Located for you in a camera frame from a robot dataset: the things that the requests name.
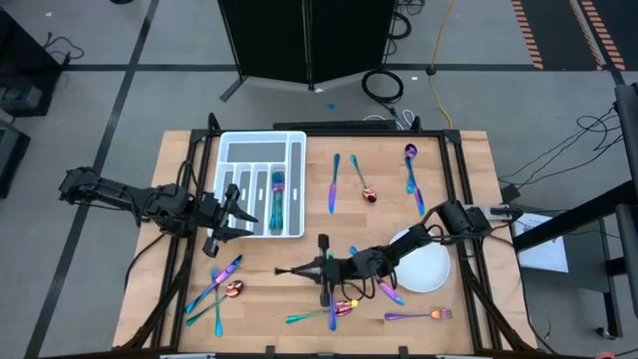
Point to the long black bar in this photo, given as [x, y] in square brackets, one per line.
[334, 124]

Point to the black cabinet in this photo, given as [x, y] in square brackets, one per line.
[20, 60]

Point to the black folding divider panel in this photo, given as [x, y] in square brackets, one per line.
[269, 40]

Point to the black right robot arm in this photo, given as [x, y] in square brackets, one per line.
[414, 239]

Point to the black metal side stand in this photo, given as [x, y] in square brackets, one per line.
[588, 212]

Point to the white round plate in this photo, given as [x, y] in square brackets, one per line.
[423, 269]

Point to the black box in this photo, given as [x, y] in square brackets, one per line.
[12, 159]

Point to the white plastic cutlery tray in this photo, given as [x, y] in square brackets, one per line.
[259, 149]

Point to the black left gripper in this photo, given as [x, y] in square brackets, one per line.
[212, 217]

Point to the white paper sheet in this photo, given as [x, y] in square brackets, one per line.
[545, 249]

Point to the black metal table frame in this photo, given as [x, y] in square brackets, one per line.
[379, 133]

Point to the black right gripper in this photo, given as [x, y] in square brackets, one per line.
[331, 269]

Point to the red round object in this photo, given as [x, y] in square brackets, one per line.
[605, 356]

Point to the iridescent rainbow knife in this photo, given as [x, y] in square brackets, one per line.
[420, 202]
[391, 294]
[332, 319]
[333, 187]
[219, 280]

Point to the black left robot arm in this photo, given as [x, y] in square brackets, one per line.
[114, 192]

